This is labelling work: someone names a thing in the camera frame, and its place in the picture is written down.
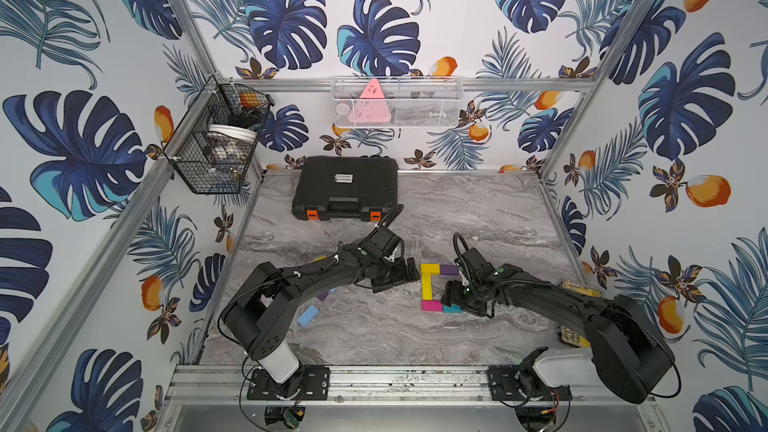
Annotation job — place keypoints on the black wire basket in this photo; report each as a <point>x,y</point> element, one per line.
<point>210,163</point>

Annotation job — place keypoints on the pink triangle item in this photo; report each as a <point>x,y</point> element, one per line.
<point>371,107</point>

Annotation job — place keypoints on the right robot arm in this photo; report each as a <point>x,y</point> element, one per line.
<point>629,352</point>

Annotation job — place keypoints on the long yellow block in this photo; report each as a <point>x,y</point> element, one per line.
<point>426,283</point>

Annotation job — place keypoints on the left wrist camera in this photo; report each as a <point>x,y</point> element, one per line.
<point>380,243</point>

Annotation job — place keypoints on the teal block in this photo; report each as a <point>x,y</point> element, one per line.
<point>451,308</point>

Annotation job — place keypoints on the magenta block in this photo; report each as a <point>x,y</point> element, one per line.
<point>431,306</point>

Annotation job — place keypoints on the yellow screwdriver bit set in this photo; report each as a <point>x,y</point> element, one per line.
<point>567,334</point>

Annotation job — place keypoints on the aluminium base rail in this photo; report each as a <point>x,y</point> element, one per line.
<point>351,385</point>

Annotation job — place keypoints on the black plastic tool case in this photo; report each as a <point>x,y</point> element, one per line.
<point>364,188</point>

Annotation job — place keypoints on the purple short block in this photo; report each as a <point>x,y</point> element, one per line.
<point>448,270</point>

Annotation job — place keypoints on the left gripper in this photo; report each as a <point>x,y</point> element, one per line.
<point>395,273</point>

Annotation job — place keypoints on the light blue block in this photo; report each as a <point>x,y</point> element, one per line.
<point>306,317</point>

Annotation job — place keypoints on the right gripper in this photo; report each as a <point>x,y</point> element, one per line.
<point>450,297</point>

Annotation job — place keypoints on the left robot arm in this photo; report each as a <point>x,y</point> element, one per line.
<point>261,312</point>

